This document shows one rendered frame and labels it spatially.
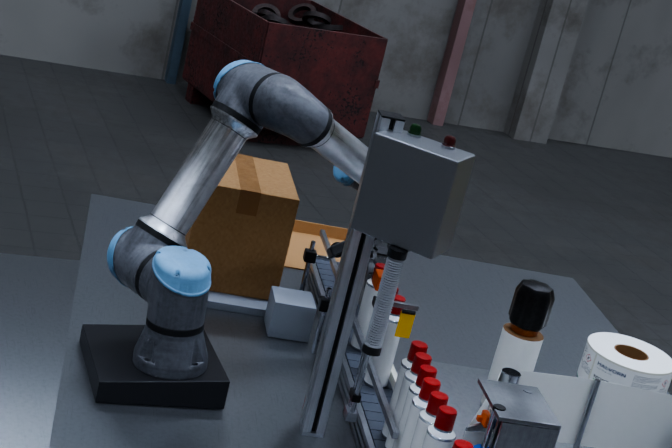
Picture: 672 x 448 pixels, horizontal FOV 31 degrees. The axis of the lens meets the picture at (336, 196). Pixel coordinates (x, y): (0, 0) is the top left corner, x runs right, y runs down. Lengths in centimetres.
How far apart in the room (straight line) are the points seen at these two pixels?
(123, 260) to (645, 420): 110
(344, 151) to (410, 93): 684
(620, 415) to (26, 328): 125
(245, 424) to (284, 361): 33
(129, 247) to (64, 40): 618
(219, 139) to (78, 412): 61
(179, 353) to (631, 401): 91
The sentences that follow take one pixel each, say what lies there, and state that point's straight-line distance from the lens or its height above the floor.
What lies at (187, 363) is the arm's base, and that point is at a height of 92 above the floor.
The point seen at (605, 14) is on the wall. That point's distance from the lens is 993.
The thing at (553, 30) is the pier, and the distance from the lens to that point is 952.
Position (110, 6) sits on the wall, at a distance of 859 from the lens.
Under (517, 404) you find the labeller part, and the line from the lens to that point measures 206.
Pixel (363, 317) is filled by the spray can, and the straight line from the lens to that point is 272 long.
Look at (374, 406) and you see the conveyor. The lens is 252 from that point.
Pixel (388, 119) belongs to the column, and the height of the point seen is 149.
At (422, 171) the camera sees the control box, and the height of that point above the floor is 144.
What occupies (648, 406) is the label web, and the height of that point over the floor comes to 103.
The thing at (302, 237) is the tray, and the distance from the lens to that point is 352.
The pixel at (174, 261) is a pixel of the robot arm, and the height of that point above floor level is 111.
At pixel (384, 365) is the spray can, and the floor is 94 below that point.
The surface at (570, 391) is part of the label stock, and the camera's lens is 247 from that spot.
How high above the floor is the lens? 197
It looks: 17 degrees down
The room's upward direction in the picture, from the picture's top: 14 degrees clockwise
